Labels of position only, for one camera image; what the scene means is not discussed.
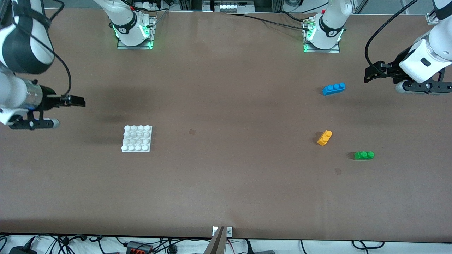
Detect looped black floor cable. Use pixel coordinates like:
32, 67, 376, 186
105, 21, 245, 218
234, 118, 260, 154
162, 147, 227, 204
351, 241, 385, 249

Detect blue toy brick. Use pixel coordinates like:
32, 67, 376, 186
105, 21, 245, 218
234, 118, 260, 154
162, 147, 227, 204
322, 83, 346, 96

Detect long black table cable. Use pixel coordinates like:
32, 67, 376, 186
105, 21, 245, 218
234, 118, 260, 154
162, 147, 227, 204
226, 13, 311, 31

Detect black connector cable tangle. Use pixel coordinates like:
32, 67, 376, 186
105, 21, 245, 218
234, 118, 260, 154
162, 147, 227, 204
53, 236, 87, 254

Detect white power strip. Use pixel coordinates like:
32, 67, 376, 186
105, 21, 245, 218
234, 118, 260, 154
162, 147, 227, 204
139, 0, 170, 10

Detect left arm black gripper cable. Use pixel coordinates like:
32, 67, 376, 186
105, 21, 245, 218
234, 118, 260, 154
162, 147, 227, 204
365, 0, 421, 83

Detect grey socket strip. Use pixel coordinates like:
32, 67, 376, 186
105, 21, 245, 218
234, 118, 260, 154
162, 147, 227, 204
203, 0, 255, 13

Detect white studded base plate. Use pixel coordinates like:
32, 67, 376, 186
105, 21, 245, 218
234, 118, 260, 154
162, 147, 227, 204
121, 125, 153, 153

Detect black orange terminal box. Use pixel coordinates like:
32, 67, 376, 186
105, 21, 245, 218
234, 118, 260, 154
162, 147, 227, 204
125, 241, 153, 254

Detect yellow toy brick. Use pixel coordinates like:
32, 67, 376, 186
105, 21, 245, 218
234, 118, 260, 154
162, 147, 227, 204
317, 130, 333, 146

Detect grey metal post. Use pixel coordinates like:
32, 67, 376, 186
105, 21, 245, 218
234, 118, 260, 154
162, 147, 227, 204
204, 226, 226, 254

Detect short black table cable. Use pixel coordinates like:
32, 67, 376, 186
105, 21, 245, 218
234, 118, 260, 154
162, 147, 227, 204
275, 11, 308, 23

